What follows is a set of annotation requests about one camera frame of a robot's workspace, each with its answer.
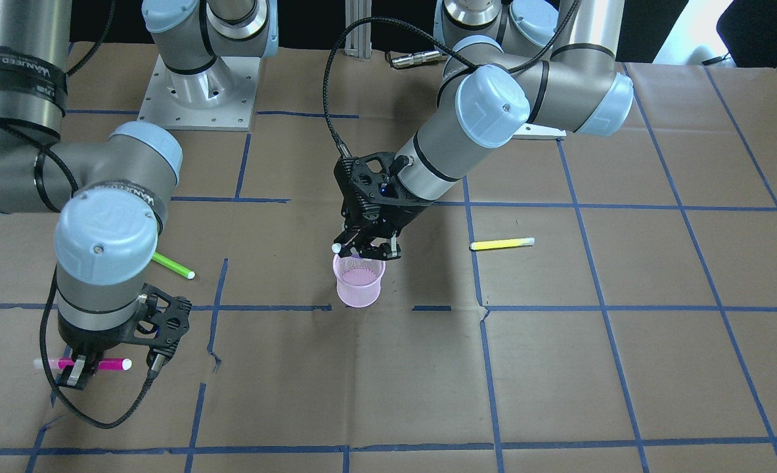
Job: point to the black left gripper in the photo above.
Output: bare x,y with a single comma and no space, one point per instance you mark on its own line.
406,215

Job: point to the purple pen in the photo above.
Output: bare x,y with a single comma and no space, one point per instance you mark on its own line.
345,250

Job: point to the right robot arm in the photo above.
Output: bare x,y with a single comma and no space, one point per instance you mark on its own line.
113,197

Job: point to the green pen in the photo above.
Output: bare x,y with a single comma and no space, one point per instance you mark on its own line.
174,266

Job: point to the aluminium frame post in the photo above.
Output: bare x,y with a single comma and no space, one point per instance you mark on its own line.
358,42

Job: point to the yellow pen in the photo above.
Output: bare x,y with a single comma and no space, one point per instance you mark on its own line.
485,245

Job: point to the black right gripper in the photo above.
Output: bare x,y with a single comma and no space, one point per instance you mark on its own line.
88,336

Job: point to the pink mesh cup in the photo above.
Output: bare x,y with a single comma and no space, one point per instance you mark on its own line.
358,279

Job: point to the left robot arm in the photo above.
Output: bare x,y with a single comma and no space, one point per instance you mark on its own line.
510,64

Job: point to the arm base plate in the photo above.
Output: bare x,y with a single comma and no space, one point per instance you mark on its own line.
219,99
530,131

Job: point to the pink pen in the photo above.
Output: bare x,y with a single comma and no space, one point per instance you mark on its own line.
113,364

